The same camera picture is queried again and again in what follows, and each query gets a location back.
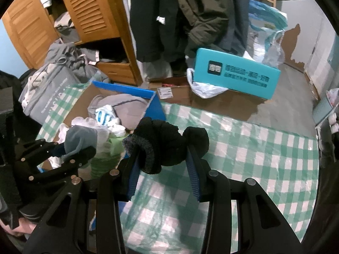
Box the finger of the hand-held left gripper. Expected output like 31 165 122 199
28 145 97 183
16 138 67 162

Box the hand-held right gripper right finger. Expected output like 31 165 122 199
185 145 302 254

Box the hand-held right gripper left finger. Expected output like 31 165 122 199
22 151 139 254

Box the grey blue sock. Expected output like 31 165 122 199
64 126 98 155

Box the white mesh bath pouf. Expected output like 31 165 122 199
58 116 126 164

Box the black sock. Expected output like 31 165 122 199
122 116 210 175

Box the white and blue sock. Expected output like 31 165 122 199
95 104 122 126

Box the pinkish grey knit cloth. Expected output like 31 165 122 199
87 93 149 130

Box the blue cardboard box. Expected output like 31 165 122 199
38 81 167 231

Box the person's left hand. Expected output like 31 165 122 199
0 214 38 237

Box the light green cloth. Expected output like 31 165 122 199
90 135 130 180

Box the green checked mat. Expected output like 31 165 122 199
34 83 321 254

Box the grey tote bag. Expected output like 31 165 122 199
21 63 80 125

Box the flat brown cardboard sheet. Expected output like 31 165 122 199
148 76 268 122

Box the small white label card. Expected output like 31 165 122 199
157 87 172 99

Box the pile of grey clothes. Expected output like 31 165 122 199
45 12 109 82

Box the white cloth under jackets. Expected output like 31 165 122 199
138 58 172 81

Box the teal printed box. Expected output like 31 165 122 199
193 48 281 100

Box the grey blue flat box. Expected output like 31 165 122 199
313 95 339 126

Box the clear plastic bag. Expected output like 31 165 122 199
263 29 286 68

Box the wooden louvered wardrobe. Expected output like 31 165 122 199
1 0 145 86

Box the dark hanging jacket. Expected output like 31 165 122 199
128 0 186 62

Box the olive hanging jacket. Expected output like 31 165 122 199
172 0 239 56

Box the blue and white plastic bag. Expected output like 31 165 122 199
247 0 289 64

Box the dark grey hanging coat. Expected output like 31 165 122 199
228 0 251 52

